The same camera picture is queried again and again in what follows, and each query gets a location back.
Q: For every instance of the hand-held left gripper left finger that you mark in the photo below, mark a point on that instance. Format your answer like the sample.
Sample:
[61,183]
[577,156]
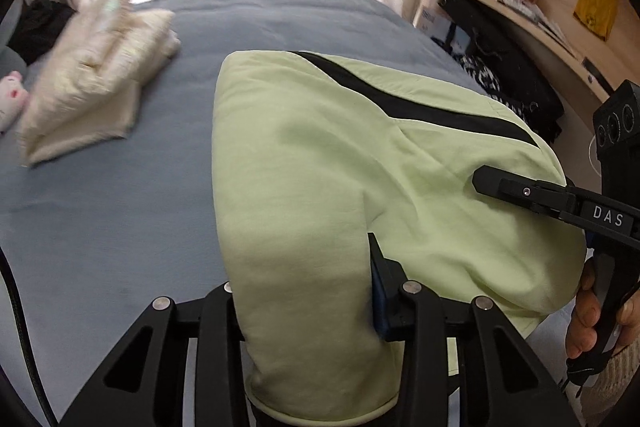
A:
[215,332]

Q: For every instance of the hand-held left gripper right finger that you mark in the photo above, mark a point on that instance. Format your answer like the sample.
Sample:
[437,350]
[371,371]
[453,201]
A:
[380,307]

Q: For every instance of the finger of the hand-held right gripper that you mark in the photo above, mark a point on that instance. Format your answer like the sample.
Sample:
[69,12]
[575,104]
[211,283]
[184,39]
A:
[520,189]

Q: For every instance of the green and black hooded jacket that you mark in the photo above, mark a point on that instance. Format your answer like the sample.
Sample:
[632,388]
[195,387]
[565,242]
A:
[325,157]

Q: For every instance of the person's right forearm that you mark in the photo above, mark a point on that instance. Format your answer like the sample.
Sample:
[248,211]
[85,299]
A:
[620,387]

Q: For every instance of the person's right hand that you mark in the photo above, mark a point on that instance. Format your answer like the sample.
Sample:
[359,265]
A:
[581,307]

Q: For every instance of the black and white patterned cloth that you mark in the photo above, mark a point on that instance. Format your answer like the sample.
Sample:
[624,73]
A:
[480,74]

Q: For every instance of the blue-grey bed blanket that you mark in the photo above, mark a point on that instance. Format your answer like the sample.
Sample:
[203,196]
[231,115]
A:
[125,217]

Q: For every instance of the pile of papers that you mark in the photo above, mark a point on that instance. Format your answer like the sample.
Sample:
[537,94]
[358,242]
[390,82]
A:
[550,24]

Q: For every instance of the yellow bag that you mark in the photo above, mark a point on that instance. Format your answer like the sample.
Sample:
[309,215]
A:
[595,9]

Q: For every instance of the white cardboard box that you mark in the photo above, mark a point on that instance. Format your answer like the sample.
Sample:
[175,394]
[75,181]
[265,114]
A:
[431,18]

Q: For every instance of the cream folded puffer jacket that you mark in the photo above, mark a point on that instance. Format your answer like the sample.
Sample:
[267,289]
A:
[95,72]

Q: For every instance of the pink cat plush toy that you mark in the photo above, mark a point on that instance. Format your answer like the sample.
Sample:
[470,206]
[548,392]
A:
[11,99]

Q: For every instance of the black clothing heap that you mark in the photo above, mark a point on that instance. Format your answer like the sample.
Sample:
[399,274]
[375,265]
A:
[40,27]

